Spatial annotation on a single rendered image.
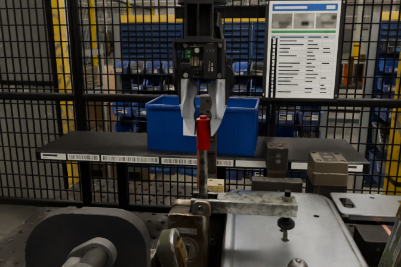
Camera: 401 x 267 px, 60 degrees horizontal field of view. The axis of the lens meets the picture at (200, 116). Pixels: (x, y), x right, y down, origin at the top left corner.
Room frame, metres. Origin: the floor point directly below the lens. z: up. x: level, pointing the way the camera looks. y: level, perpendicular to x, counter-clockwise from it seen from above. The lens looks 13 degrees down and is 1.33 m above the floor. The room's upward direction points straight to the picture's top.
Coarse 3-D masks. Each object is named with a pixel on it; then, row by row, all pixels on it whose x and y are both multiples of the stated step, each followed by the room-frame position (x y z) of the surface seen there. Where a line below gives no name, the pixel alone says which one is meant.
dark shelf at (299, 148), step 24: (48, 144) 0.98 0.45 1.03; (72, 144) 0.98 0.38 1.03; (96, 144) 0.98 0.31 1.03; (120, 144) 0.98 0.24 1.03; (144, 144) 0.98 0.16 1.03; (264, 144) 0.98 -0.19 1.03; (288, 144) 0.98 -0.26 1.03; (312, 144) 0.98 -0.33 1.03; (336, 144) 0.98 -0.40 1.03; (240, 168) 0.87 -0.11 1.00; (264, 168) 0.85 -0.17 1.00; (288, 168) 0.85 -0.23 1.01; (360, 168) 0.83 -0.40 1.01
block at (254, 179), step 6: (252, 180) 0.79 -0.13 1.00; (258, 180) 0.79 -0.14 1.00; (264, 180) 0.79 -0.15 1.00; (270, 180) 0.79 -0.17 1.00; (276, 180) 0.79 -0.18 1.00; (282, 180) 0.79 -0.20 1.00; (288, 180) 0.79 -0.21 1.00; (294, 180) 0.79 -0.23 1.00; (300, 180) 0.79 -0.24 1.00; (252, 186) 0.78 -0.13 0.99; (258, 186) 0.78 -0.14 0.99; (264, 186) 0.78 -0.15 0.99; (270, 186) 0.78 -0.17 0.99; (276, 186) 0.78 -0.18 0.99; (282, 186) 0.78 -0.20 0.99; (288, 186) 0.78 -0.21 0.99; (294, 186) 0.77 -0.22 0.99; (300, 186) 0.77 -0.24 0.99; (294, 192) 0.77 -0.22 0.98; (300, 192) 0.77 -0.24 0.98
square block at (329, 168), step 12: (312, 156) 0.79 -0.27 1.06; (324, 156) 0.79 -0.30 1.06; (336, 156) 0.79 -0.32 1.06; (312, 168) 0.77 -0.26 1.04; (324, 168) 0.75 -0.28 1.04; (336, 168) 0.75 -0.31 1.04; (312, 180) 0.76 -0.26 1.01; (324, 180) 0.75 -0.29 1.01; (336, 180) 0.75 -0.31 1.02; (312, 192) 0.77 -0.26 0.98; (324, 192) 0.75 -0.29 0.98; (336, 192) 0.75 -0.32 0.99
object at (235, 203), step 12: (216, 192) 0.56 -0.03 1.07; (288, 192) 0.53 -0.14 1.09; (192, 204) 0.53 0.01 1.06; (216, 204) 0.53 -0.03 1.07; (228, 204) 0.52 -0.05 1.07; (240, 204) 0.52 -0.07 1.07; (252, 204) 0.52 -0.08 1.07; (264, 204) 0.52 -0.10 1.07; (276, 204) 0.52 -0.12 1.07; (288, 204) 0.51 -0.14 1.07; (288, 216) 0.51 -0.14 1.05; (288, 228) 0.52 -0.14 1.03
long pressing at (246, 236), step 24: (240, 192) 0.72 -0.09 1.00; (264, 192) 0.72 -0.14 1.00; (240, 216) 0.61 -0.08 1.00; (264, 216) 0.61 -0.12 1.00; (312, 216) 0.61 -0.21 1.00; (336, 216) 0.62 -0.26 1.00; (240, 240) 0.53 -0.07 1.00; (264, 240) 0.53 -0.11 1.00; (288, 240) 0.53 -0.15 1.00; (312, 240) 0.53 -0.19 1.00; (336, 240) 0.53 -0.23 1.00; (240, 264) 0.46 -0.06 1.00; (264, 264) 0.46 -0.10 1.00; (312, 264) 0.46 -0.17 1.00; (336, 264) 0.46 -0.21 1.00; (360, 264) 0.47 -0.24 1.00
